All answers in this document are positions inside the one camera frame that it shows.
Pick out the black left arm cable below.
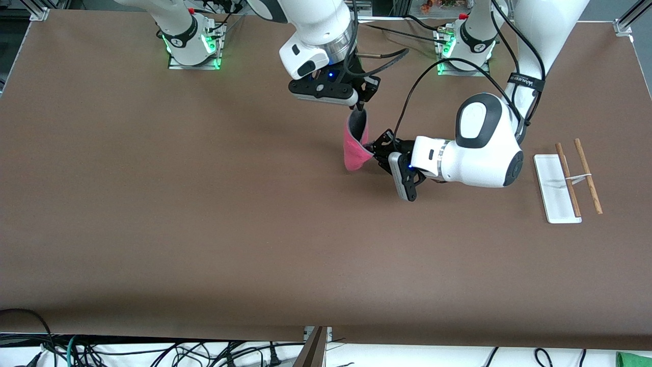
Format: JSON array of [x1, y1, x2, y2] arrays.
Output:
[[392, 0, 547, 148]]

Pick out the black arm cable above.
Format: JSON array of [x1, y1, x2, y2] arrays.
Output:
[[345, 47, 411, 77], [392, 0, 547, 148]]

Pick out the pink and grey towel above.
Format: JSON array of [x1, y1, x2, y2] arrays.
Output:
[[344, 108, 376, 172]]

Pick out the thick black floor cable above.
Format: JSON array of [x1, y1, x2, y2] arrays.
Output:
[[0, 308, 54, 367]]

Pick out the brown table cover sheet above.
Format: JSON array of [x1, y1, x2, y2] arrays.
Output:
[[0, 10, 652, 351]]

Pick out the black cable across table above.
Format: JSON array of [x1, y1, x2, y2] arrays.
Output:
[[357, 14, 451, 45]]

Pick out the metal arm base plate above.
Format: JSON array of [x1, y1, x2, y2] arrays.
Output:
[[436, 28, 492, 77], [168, 23, 225, 70]]

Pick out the green cloth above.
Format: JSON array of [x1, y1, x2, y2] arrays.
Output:
[[615, 351, 652, 367]]

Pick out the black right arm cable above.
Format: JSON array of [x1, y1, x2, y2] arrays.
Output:
[[345, 47, 411, 77]]

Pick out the grey brown support post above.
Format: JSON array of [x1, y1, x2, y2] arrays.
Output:
[[293, 326, 329, 367]]

